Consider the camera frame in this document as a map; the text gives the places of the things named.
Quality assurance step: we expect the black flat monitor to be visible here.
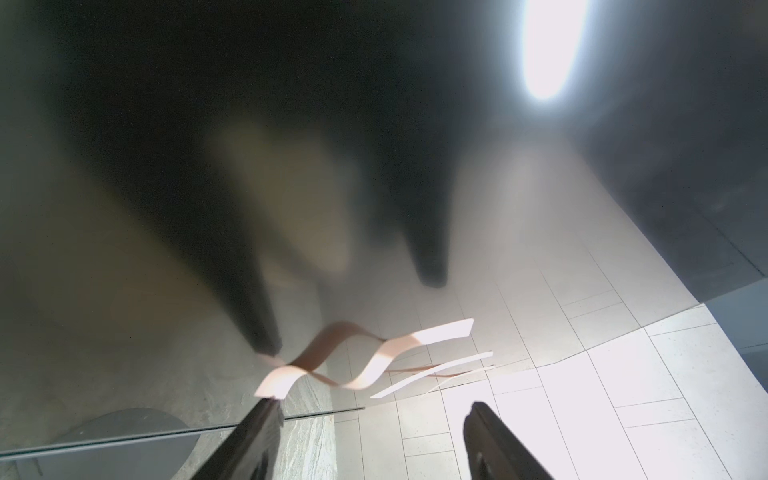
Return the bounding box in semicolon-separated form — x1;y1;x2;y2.
1;1;767;450

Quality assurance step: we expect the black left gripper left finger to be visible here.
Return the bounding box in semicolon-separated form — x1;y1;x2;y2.
192;399;284;480

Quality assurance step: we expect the pink sticky note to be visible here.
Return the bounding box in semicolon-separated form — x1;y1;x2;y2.
254;318;475;400
371;351;494;399
423;365;496;396

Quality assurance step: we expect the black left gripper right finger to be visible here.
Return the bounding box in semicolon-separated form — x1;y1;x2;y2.
463;402;553;480

